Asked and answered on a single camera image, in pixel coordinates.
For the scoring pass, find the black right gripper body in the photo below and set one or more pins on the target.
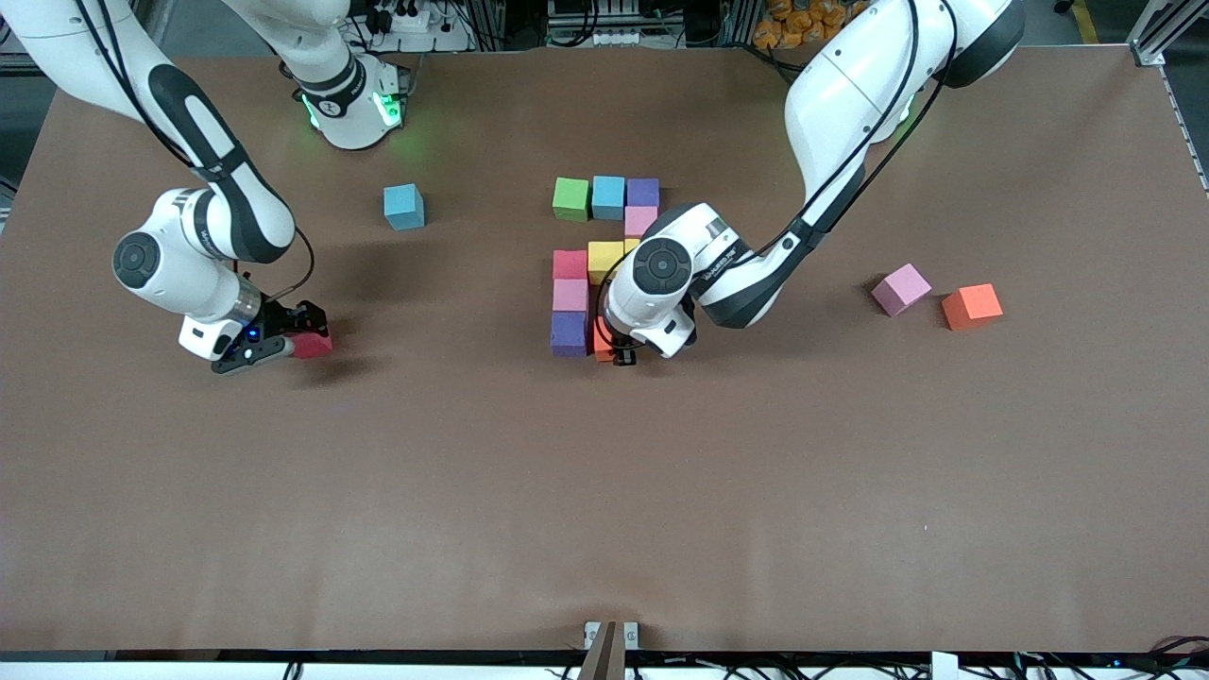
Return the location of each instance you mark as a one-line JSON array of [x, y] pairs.
[[280, 317]]

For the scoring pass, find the orange foam block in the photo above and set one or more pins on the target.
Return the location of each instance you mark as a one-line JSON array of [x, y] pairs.
[[601, 342], [971, 308]]

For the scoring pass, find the red foam block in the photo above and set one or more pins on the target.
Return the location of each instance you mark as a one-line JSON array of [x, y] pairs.
[[570, 264], [314, 346]]

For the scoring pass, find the purple foam block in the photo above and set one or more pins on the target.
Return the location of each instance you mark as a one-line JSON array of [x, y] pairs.
[[643, 193], [568, 334]]

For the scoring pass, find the pink foam block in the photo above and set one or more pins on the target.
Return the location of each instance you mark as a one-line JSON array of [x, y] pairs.
[[638, 221], [900, 288], [570, 296]]

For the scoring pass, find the cyan foam block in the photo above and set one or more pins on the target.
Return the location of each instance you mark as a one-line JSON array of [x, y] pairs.
[[403, 206], [609, 196]]

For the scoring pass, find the green foam block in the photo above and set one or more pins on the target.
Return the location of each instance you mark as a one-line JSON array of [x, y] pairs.
[[570, 198]]

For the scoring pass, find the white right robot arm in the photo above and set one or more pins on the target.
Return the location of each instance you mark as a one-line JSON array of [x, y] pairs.
[[208, 151]]

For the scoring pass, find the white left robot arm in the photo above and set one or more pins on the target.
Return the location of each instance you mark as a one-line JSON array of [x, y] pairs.
[[831, 104]]

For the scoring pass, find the brown table cover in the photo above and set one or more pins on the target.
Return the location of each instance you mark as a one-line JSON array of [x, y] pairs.
[[604, 529]]

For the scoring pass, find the white electrical box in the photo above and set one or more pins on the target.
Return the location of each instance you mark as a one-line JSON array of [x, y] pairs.
[[614, 38]]

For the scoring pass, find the white power strip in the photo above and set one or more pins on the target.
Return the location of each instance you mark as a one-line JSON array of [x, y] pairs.
[[413, 19]]

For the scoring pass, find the orange crinkled bag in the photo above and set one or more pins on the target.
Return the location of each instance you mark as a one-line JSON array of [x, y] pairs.
[[793, 24]]

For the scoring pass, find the small white box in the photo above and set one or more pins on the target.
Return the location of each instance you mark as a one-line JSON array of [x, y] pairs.
[[945, 667]]

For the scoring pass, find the camera mount post with bracket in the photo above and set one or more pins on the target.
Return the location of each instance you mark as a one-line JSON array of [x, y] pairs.
[[609, 652]]

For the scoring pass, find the aluminium frame profile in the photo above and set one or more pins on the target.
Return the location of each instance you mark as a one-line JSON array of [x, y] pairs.
[[1162, 33], [19, 57]]

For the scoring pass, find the aluminium table edge rail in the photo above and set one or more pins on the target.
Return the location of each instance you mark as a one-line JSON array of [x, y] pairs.
[[1192, 151]]

